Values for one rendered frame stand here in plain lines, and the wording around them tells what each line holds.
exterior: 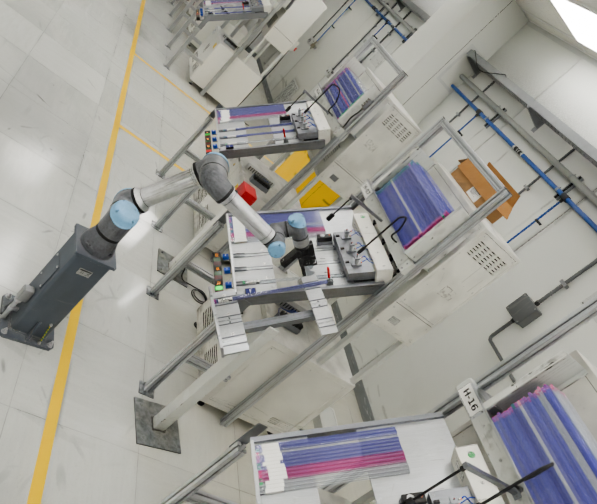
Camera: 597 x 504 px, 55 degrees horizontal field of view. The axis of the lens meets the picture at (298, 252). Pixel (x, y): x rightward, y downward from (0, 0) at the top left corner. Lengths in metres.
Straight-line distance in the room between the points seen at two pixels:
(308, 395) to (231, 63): 4.70
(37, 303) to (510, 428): 1.91
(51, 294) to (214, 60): 4.84
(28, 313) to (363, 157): 2.39
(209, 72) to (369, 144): 3.46
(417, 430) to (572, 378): 0.56
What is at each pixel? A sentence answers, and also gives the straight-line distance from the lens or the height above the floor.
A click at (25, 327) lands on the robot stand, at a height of 0.06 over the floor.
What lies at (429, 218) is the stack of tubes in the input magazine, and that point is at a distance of 2.68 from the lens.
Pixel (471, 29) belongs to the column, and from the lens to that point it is 5.89.
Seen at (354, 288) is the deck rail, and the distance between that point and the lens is 2.70.
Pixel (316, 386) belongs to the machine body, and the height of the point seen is 0.50.
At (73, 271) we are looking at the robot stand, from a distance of 2.52.
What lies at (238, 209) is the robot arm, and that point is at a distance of 2.32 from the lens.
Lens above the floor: 1.94
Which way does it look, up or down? 20 degrees down
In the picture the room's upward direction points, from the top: 48 degrees clockwise
